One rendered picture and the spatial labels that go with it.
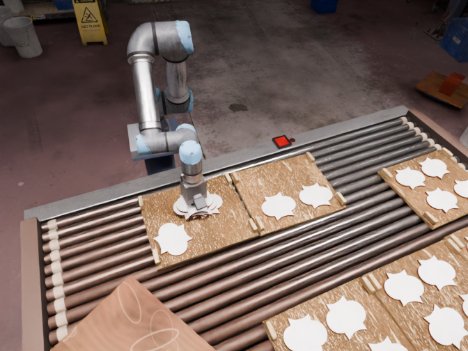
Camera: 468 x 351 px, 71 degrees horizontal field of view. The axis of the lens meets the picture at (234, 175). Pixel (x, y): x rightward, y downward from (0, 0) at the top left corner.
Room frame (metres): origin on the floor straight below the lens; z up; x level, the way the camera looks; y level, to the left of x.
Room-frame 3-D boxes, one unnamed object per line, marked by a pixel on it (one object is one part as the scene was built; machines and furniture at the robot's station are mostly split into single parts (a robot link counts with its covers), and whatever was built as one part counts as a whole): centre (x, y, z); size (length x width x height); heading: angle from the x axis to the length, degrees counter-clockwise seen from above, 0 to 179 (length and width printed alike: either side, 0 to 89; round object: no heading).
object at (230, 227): (0.77, 0.15, 0.93); 0.41 x 0.35 x 0.02; 115
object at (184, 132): (0.90, 0.20, 1.23); 0.11 x 0.11 x 0.08; 16
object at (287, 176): (0.94, -0.24, 0.93); 0.41 x 0.35 x 0.02; 114
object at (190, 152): (0.81, 0.16, 1.24); 0.09 x 0.08 x 0.11; 16
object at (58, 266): (0.94, -0.20, 0.90); 1.95 x 0.05 x 0.05; 117
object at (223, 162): (1.19, -0.08, 0.89); 2.08 x 0.09 x 0.06; 117
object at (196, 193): (0.79, 0.15, 1.08); 0.12 x 0.09 x 0.16; 31
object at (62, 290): (0.86, -0.25, 0.90); 1.95 x 0.05 x 0.05; 117
